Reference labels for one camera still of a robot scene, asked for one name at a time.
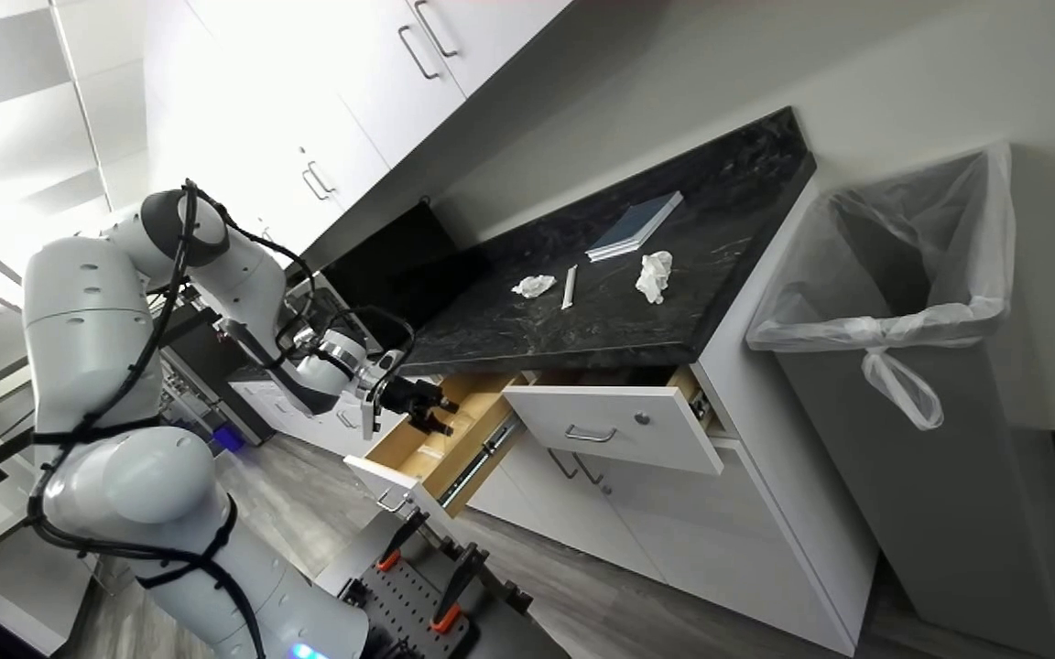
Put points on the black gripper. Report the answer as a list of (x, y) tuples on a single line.
[(396, 401)]

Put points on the wooden drawer with white front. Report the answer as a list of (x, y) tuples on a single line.
[(429, 453)]

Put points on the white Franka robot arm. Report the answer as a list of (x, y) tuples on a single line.
[(92, 351)]

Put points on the white drawer with lock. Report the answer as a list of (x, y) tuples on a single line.
[(614, 423)]

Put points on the white thin stick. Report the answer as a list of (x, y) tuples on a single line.
[(570, 288)]

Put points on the black perforated board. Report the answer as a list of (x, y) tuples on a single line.
[(413, 609)]

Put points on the large crumpled white paper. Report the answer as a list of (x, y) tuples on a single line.
[(655, 276)]

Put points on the white utensil on counter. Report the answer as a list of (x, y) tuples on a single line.
[(634, 226)]

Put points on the white lower cabinet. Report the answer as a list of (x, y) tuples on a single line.
[(722, 534)]

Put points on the white upper cabinets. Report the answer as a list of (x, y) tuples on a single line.
[(346, 85)]

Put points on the clear trash bag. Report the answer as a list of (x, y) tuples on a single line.
[(881, 329)]

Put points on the grey trash bin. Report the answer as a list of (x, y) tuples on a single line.
[(917, 489)]

